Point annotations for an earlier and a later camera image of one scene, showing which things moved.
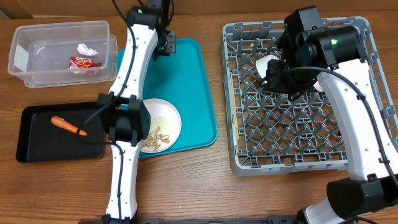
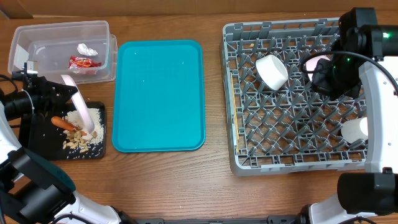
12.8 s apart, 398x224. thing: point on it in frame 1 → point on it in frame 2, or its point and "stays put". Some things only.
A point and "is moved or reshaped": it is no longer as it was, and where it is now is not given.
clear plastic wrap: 84,50 stays put
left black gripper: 171,47 → 47,90
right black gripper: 278,86 → 324,71
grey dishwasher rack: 267,133 stays put
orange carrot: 61,122 stays put
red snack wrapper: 76,63 stays put
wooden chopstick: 235,111 stays put
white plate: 165,125 → 79,102
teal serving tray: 181,78 is moved or reshaped
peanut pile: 155,139 → 74,139
